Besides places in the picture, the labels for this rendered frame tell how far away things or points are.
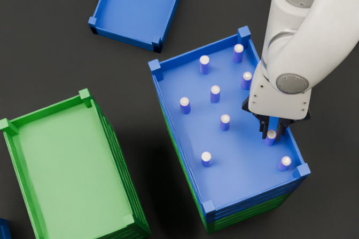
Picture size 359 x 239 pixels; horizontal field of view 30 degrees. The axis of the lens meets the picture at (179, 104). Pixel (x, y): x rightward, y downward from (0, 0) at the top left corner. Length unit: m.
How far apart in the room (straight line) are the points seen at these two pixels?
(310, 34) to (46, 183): 0.76
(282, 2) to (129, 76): 0.92
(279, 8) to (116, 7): 0.99
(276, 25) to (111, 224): 0.63
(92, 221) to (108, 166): 0.12
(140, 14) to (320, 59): 1.03
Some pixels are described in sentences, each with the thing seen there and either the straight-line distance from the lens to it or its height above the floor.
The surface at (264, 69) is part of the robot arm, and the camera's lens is 1.08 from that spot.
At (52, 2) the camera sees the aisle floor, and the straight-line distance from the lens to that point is 1.95.
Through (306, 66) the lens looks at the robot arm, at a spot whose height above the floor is 0.86.
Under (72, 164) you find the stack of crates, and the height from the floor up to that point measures 0.32.
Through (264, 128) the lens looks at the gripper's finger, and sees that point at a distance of 1.20.
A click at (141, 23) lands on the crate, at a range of 1.88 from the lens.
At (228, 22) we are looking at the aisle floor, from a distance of 1.88.
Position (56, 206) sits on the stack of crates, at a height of 0.32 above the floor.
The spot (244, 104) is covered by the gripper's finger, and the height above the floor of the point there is 0.61.
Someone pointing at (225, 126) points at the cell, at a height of 0.53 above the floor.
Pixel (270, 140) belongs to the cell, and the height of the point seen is 0.53.
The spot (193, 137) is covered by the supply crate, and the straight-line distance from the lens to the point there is 1.29.
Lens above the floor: 1.74
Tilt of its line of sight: 75 degrees down
